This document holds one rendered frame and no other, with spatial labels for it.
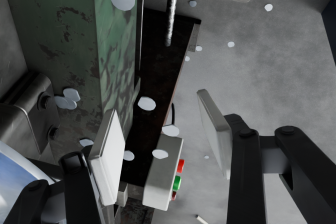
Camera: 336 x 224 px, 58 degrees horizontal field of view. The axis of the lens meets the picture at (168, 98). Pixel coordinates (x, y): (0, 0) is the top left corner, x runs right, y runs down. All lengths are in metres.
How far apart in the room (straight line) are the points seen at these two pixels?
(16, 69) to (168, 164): 0.34
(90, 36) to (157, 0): 0.71
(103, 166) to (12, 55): 0.23
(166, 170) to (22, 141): 0.30
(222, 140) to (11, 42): 0.27
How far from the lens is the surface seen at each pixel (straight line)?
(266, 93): 1.20
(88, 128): 0.44
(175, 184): 0.61
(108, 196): 0.17
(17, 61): 0.38
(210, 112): 0.17
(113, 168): 0.18
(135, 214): 1.99
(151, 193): 0.57
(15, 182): 0.30
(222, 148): 0.16
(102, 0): 0.32
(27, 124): 0.37
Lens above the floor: 0.89
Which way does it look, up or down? 44 degrees down
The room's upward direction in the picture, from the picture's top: 162 degrees counter-clockwise
